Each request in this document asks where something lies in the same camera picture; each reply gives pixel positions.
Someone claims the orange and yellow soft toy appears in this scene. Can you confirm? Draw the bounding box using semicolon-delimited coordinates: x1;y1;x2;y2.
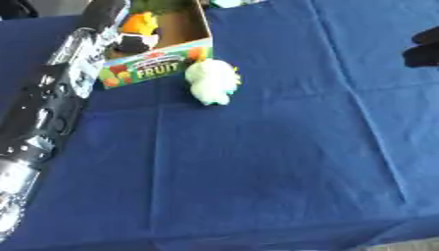
118;11;162;37

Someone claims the white and teal object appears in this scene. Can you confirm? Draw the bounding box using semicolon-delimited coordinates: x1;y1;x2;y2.
207;0;267;9

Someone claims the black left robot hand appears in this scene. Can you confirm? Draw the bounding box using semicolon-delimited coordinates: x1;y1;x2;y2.
76;0;164;55

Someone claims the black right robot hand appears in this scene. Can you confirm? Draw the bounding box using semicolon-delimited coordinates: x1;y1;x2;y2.
401;25;439;69

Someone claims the cardboard box with green print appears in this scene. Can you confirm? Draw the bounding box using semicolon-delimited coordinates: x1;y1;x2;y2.
94;0;217;90

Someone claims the white and teal soft toy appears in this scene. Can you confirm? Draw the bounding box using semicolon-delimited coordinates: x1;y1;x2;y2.
183;58;244;107

